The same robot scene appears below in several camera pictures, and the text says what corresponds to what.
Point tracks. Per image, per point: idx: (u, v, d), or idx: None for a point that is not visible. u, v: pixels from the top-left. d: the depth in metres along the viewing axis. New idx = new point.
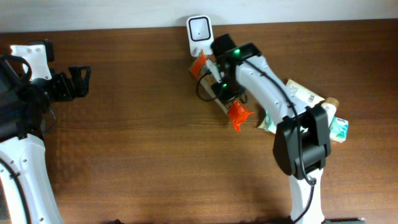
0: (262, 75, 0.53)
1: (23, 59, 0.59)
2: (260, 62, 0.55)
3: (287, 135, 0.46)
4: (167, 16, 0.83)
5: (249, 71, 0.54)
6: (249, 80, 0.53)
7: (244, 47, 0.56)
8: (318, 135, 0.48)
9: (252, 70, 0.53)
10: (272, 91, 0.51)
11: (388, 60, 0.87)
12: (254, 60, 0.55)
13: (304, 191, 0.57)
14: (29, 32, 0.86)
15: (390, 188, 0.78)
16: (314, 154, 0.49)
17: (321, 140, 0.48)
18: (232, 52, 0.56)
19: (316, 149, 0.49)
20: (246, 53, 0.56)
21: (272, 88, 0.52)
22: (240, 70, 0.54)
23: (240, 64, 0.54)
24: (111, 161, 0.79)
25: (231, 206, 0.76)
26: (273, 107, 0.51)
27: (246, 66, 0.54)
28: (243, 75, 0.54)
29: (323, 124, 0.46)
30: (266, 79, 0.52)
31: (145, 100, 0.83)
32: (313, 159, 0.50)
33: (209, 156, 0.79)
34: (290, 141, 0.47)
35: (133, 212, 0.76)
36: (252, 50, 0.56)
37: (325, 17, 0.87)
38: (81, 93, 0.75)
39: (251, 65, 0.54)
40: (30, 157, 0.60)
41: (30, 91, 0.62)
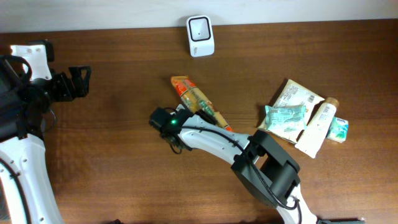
0: (200, 131, 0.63)
1: (23, 59, 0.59)
2: (194, 121, 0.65)
3: (245, 173, 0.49)
4: (167, 16, 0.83)
5: (188, 132, 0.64)
6: (194, 140, 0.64)
7: (178, 115, 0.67)
8: (274, 157, 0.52)
9: (191, 131, 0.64)
10: (212, 142, 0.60)
11: (388, 60, 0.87)
12: (190, 120, 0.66)
13: (293, 211, 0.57)
14: (28, 32, 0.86)
15: (390, 188, 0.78)
16: (285, 177, 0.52)
17: (279, 158, 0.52)
18: (170, 124, 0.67)
19: (285, 172, 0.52)
20: (182, 119, 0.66)
21: (211, 141, 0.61)
22: (184, 136, 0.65)
23: (180, 132, 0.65)
24: (111, 162, 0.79)
25: (231, 206, 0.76)
26: (224, 153, 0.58)
27: (185, 132, 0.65)
28: (189, 139, 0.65)
29: (271, 145, 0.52)
30: (204, 134, 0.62)
31: (145, 100, 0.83)
32: (286, 182, 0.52)
33: (209, 157, 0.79)
34: (251, 177, 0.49)
35: (133, 212, 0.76)
36: (185, 113, 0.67)
37: (325, 17, 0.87)
38: (81, 93, 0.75)
39: (188, 127, 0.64)
40: (29, 157, 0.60)
41: (30, 92, 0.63)
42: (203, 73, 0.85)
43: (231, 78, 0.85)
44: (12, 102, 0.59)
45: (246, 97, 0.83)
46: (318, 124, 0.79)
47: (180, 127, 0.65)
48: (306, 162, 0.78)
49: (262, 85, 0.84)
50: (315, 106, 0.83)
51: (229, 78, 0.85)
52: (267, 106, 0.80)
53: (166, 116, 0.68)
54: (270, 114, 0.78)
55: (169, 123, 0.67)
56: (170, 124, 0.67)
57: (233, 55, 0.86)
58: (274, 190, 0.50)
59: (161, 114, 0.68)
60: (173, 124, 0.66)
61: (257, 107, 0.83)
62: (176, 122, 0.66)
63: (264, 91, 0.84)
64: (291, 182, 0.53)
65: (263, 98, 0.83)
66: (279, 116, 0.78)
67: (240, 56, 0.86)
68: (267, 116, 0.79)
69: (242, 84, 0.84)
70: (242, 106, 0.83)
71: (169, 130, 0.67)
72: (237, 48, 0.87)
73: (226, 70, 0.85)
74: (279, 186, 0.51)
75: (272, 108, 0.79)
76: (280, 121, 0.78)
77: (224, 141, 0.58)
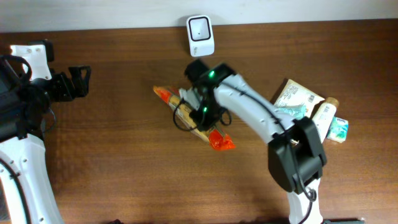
0: (241, 95, 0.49)
1: (23, 58, 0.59)
2: (237, 82, 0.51)
3: (282, 152, 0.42)
4: (167, 16, 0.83)
5: (227, 91, 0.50)
6: (231, 102, 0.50)
7: (217, 68, 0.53)
8: (312, 146, 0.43)
9: (231, 91, 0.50)
10: (254, 109, 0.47)
11: (388, 60, 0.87)
12: (233, 80, 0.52)
13: (305, 201, 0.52)
14: (28, 32, 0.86)
15: (390, 188, 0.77)
16: (312, 167, 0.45)
17: (316, 150, 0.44)
18: (208, 76, 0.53)
19: (314, 162, 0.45)
20: (221, 74, 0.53)
21: (254, 108, 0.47)
22: (220, 93, 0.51)
23: (217, 86, 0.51)
24: (111, 162, 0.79)
25: (231, 206, 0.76)
26: (260, 127, 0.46)
27: (224, 89, 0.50)
28: (224, 99, 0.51)
29: (313, 134, 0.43)
30: (246, 99, 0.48)
31: (144, 100, 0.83)
32: (311, 171, 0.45)
33: (209, 156, 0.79)
34: (285, 158, 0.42)
35: (132, 212, 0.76)
36: (227, 68, 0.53)
37: (325, 17, 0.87)
38: (81, 93, 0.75)
39: (228, 86, 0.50)
40: (29, 157, 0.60)
41: (30, 91, 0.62)
42: None
43: None
44: (12, 102, 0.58)
45: None
46: (318, 124, 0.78)
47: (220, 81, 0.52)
48: None
49: (262, 84, 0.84)
50: (315, 105, 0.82)
51: None
52: None
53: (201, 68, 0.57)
54: None
55: (206, 74, 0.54)
56: (208, 74, 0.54)
57: (234, 55, 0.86)
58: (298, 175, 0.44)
59: (198, 66, 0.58)
60: (211, 74, 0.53)
61: None
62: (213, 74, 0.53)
63: (265, 90, 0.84)
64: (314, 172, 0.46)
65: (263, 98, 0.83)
66: None
67: (240, 56, 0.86)
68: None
69: None
70: None
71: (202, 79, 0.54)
72: (237, 47, 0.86)
73: None
74: (305, 173, 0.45)
75: None
76: None
77: (267, 113, 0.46)
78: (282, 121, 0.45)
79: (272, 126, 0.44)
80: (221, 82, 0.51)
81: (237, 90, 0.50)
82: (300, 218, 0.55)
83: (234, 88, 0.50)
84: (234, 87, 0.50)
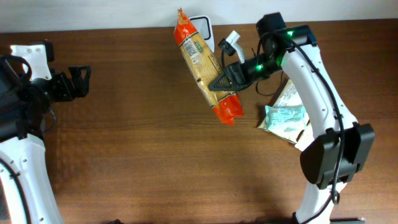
0: (312, 72, 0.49)
1: (23, 59, 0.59)
2: (313, 56, 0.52)
3: (329, 149, 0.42)
4: (167, 16, 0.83)
5: (300, 60, 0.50)
6: (298, 73, 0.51)
7: (298, 30, 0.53)
8: (357, 154, 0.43)
9: (303, 63, 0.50)
10: (320, 92, 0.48)
11: (388, 60, 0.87)
12: (308, 51, 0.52)
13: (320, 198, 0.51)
14: (28, 32, 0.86)
15: (390, 188, 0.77)
16: (344, 171, 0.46)
17: (357, 159, 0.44)
18: (285, 33, 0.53)
19: (348, 167, 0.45)
20: (300, 39, 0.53)
21: (321, 90, 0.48)
22: (291, 60, 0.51)
23: (291, 50, 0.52)
24: (111, 162, 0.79)
25: (231, 206, 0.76)
26: (317, 113, 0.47)
27: (299, 58, 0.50)
28: (291, 65, 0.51)
29: (367, 145, 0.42)
30: (316, 78, 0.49)
31: (144, 100, 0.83)
32: (341, 175, 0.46)
33: (210, 157, 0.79)
34: (329, 154, 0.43)
35: (133, 212, 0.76)
36: (307, 36, 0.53)
37: (325, 17, 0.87)
38: (81, 93, 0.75)
39: (305, 56, 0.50)
40: (29, 157, 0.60)
41: (30, 92, 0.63)
42: None
43: None
44: (12, 102, 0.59)
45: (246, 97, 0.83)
46: None
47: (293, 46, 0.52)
48: None
49: (262, 84, 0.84)
50: None
51: None
52: (267, 106, 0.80)
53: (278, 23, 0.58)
54: (270, 114, 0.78)
55: (283, 32, 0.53)
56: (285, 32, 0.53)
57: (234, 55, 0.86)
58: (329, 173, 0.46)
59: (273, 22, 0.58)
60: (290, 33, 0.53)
61: (257, 108, 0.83)
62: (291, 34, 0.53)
63: (265, 90, 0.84)
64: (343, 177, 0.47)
65: (263, 98, 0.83)
66: (279, 116, 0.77)
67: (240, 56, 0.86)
68: (267, 116, 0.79)
69: None
70: (242, 106, 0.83)
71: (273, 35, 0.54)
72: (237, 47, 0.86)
73: None
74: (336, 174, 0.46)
75: (272, 109, 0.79)
76: (280, 121, 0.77)
77: (331, 103, 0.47)
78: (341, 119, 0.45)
79: (331, 119, 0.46)
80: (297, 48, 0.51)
81: (309, 62, 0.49)
82: (310, 213, 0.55)
83: (309, 62, 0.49)
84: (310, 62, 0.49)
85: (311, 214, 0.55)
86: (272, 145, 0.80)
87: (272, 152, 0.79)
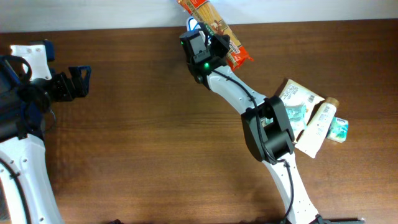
0: (226, 80, 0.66)
1: (23, 59, 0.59)
2: (225, 69, 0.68)
3: (252, 124, 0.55)
4: (168, 16, 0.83)
5: (216, 77, 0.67)
6: (219, 86, 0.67)
7: (214, 60, 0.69)
8: (278, 121, 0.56)
9: (219, 78, 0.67)
10: (234, 91, 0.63)
11: (388, 59, 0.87)
12: (220, 68, 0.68)
13: (284, 178, 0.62)
14: (27, 32, 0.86)
15: (390, 188, 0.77)
16: (278, 140, 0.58)
17: (282, 126, 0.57)
18: (203, 66, 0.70)
19: (279, 136, 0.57)
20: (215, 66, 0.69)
21: (235, 88, 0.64)
22: (211, 79, 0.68)
23: (209, 74, 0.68)
24: (111, 162, 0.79)
25: (231, 206, 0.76)
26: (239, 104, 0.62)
27: (214, 76, 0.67)
28: (215, 82, 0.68)
29: (279, 111, 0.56)
30: (231, 83, 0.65)
31: (144, 99, 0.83)
32: (278, 144, 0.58)
33: (209, 156, 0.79)
34: (253, 127, 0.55)
35: (132, 212, 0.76)
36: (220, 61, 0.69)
37: (325, 17, 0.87)
38: (81, 93, 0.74)
39: (217, 72, 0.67)
40: (30, 157, 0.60)
41: (30, 92, 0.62)
42: None
43: None
44: (12, 101, 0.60)
45: None
46: (318, 124, 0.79)
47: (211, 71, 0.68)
48: (307, 162, 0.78)
49: (262, 84, 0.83)
50: (315, 105, 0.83)
51: None
52: None
53: (201, 48, 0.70)
54: None
55: (202, 65, 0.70)
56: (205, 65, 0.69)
57: None
58: (267, 147, 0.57)
59: (199, 48, 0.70)
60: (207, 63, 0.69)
61: None
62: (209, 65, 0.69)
63: (265, 90, 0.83)
64: (282, 146, 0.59)
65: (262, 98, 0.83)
66: None
67: None
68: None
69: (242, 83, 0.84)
70: None
71: (198, 66, 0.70)
72: None
73: None
74: (272, 144, 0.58)
75: None
76: None
77: (244, 93, 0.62)
78: (255, 99, 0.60)
79: (247, 102, 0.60)
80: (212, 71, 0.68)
81: (223, 76, 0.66)
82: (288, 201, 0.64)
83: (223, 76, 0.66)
84: (223, 76, 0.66)
85: (288, 201, 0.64)
86: None
87: None
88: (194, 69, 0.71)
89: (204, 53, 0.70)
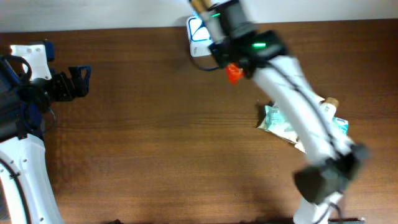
0: (293, 90, 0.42)
1: (23, 59, 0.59)
2: (290, 68, 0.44)
3: (329, 183, 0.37)
4: (168, 16, 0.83)
5: (275, 77, 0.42)
6: (278, 96, 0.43)
7: (267, 38, 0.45)
8: None
9: (280, 83, 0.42)
10: (309, 111, 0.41)
11: (390, 59, 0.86)
12: (280, 62, 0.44)
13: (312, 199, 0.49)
14: (28, 32, 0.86)
15: (391, 188, 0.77)
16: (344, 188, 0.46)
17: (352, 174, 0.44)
18: (251, 46, 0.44)
19: None
20: (271, 48, 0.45)
21: (308, 109, 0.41)
22: (263, 74, 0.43)
23: (266, 69, 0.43)
24: (111, 162, 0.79)
25: (231, 207, 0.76)
26: (310, 141, 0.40)
27: (274, 73, 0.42)
28: (270, 86, 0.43)
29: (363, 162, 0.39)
30: (301, 98, 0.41)
31: (144, 100, 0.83)
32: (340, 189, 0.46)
33: (209, 157, 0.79)
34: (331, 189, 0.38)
35: (132, 212, 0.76)
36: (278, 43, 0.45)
37: (326, 17, 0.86)
38: (81, 93, 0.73)
39: (280, 71, 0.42)
40: (29, 157, 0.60)
41: (30, 92, 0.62)
42: (203, 73, 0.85)
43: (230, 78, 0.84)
44: (12, 102, 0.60)
45: (245, 97, 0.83)
46: None
47: (265, 61, 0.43)
48: None
49: None
50: None
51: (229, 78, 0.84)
52: (267, 106, 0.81)
53: (242, 19, 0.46)
54: (270, 114, 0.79)
55: (249, 44, 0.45)
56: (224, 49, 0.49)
57: None
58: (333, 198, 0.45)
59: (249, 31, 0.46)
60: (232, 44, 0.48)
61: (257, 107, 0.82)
62: (261, 47, 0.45)
63: None
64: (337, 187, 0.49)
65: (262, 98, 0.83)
66: (280, 116, 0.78)
67: None
68: (267, 114, 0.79)
69: (242, 83, 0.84)
70: (242, 106, 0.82)
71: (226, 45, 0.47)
72: None
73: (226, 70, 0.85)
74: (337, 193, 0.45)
75: (272, 108, 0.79)
76: (280, 121, 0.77)
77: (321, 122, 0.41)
78: (336, 144, 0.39)
79: (325, 144, 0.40)
80: (272, 65, 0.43)
81: (291, 83, 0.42)
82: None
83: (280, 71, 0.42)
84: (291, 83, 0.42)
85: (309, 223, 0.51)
86: (272, 145, 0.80)
87: (272, 152, 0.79)
88: (232, 50, 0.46)
89: (246, 25, 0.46)
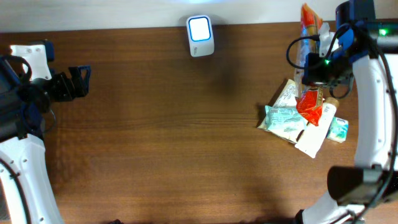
0: (386, 92, 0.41)
1: (23, 59, 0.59)
2: (395, 72, 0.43)
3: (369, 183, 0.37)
4: (167, 17, 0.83)
5: (377, 68, 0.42)
6: (372, 87, 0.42)
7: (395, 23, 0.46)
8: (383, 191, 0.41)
9: (377, 65, 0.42)
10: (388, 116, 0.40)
11: None
12: (393, 60, 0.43)
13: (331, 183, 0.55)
14: (27, 32, 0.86)
15: None
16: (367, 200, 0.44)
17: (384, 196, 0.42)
18: (382, 27, 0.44)
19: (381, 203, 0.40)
20: (395, 35, 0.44)
21: (388, 114, 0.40)
22: (369, 65, 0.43)
23: (374, 57, 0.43)
24: (111, 162, 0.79)
25: (231, 206, 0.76)
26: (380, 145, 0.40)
27: (375, 66, 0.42)
28: (365, 76, 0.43)
29: None
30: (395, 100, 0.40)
31: (145, 100, 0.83)
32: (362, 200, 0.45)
33: (210, 157, 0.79)
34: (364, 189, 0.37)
35: (133, 212, 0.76)
36: (370, 28, 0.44)
37: (326, 17, 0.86)
38: (81, 93, 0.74)
39: (385, 66, 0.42)
40: (29, 157, 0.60)
41: (30, 92, 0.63)
42: (203, 73, 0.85)
43: (230, 78, 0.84)
44: (12, 102, 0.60)
45: (245, 98, 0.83)
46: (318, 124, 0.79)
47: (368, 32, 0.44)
48: (306, 162, 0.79)
49: (262, 85, 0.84)
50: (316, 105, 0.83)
51: (229, 78, 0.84)
52: (267, 106, 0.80)
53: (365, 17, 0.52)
54: (270, 114, 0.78)
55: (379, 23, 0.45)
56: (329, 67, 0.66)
57: (233, 55, 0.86)
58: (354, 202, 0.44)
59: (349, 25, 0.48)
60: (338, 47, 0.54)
61: (257, 107, 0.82)
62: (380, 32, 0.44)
63: (265, 90, 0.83)
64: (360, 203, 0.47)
65: (262, 98, 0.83)
66: (279, 116, 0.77)
67: (240, 56, 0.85)
68: (267, 114, 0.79)
69: (242, 84, 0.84)
70: (242, 106, 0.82)
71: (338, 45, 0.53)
72: (237, 48, 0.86)
73: (226, 70, 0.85)
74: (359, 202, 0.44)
75: (272, 109, 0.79)
76: (280, 121, 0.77)
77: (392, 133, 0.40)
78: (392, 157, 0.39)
79: (380, 152, 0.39)
80: (380, 56, 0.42)
81: (388, 81, 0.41)
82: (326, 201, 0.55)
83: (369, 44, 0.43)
84: (388, 78, 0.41)
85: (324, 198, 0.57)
86: (272, 145, 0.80)
87: (272, 152, 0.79)
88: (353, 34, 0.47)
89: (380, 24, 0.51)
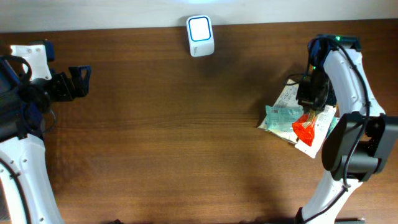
0: (351, 68, 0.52)
1: (23, 59, 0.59)
2: (356, 58, 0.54)
3: (351, 126, 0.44)
4: (167, 16, 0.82)
5: (339, 56, 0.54)
6: (337, 70, 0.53)
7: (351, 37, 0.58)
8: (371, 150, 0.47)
9: (342, 60, 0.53)
10: (356, 84, 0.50)
11: (390, 59, 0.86)
12: (352, 53, 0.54)
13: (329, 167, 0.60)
14: (27, 32, 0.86)
15: (391, 188, 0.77)
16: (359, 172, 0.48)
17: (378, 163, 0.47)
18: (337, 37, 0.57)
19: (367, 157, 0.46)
20: (348, 43, 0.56)
21: (355, 82, 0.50)
22: (334, 56, 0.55)
23: (335, 50, 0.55)
24: (111, 162, 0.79)
25: (231, 206, 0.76)
26: (353, 103, 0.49)
27: (337, 56, 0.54)
28: (333, 65, 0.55)
29: (389, 136, 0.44)
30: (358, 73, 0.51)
31: (144, 100, 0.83)
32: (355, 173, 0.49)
33: (209, 156, 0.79)
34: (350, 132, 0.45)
35: (132, 212, 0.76)
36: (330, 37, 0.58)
37: (326, 17, 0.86)
38: (81, 93, 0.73)
39: (345, 54, 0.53)
40: (30, 157, 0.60)
41: (30, 92, 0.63)
42: (203, 73, 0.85)
43: (230, 78, 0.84)
44: (12, 102, 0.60)
45: (245, 97, 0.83)
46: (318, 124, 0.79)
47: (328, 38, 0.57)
48: (306, 162, 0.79)
49: (262, 85, 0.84)
50: None
51: (229, 78, 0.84)
52: (267, 106, 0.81)
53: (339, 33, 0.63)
54: (270, 115, 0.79)
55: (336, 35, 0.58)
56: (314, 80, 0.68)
57: (233, 55, 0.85)
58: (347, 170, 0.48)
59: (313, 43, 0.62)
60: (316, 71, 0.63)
61: (257, 107, 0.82)
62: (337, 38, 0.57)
63: (265, 90, 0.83)
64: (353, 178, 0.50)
65: (262, 98, 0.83)
66: (279, 117, 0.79)
67: (240, 56, 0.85)
68: (267, 117, 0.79)
69: (242, 84, 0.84)
70: (242, 106, 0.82)
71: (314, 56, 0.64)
72: (237, 48, 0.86)
73: (226, 70, 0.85)
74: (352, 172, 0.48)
75: (272, 109, 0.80)
76: (280, 121, 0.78)
77: (362, 94, 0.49)
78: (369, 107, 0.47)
79: (357, 108, 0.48)
80: (340, 48, 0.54)
81: (351, 60, 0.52)
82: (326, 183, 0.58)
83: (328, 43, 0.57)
84: (350, 60, 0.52)
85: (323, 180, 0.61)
86: (272, 145, 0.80)
87: (272, 152, 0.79)
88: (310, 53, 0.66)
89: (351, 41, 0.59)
